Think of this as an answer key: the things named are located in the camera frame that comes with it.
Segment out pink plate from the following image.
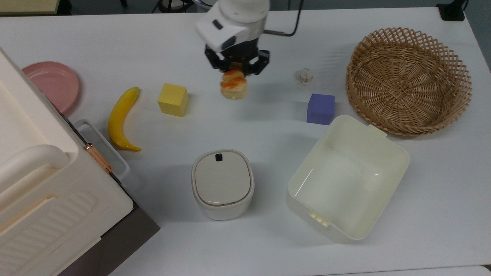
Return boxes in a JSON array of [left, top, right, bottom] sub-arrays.
[[22, 61, 81, 114]]

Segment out orange glazed bread loaf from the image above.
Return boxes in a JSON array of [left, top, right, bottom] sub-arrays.
[[220, 69, 248, 100]]

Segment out woven wicker basket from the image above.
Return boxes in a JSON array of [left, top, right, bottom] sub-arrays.
[[346, 27, 472, 137]]

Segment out cream open plastic bin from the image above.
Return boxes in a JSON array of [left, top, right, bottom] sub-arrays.
[[286, 115, 410, 244]]

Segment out purple cube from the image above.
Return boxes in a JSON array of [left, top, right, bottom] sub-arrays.
[[306, 93, 335, 125]]

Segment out black chair legs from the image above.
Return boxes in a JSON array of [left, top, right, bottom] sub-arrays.
[[152, 0, 200, 14]]

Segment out white drawer handle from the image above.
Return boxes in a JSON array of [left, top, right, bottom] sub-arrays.
[[73, 119, 130, 181]]

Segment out beige lidded mini trash can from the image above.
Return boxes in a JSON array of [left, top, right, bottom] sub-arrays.
[[191, 149, 255, 221]]

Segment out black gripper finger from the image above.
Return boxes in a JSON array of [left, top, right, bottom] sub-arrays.
[[204, 46, 231, 72], [245, 50, 270, 76]]

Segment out copper latch strip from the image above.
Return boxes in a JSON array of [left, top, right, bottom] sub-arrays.
[[84, 143, 114, 174]]

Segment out yellow cube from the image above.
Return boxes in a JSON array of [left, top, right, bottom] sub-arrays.
[[158, 83, 189, 117]]

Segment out yellow banana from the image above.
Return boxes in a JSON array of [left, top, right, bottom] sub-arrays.
[[108, 87, 142, 152]]

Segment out black stand base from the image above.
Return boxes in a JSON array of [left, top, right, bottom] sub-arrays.
[[436, 0, 466, 21]]

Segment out cream storage box with handles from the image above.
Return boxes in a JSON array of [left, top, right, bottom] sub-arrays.
[[0, 48, 135, 276]]

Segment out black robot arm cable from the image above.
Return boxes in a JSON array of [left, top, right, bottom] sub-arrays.
[[263, 0, 305, 38]]

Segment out small white crumpled figurine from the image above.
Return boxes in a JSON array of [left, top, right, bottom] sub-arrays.
[[296, 68, 314, 85]]

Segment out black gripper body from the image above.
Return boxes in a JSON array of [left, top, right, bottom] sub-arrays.
[[215, 38, 265, 66]]

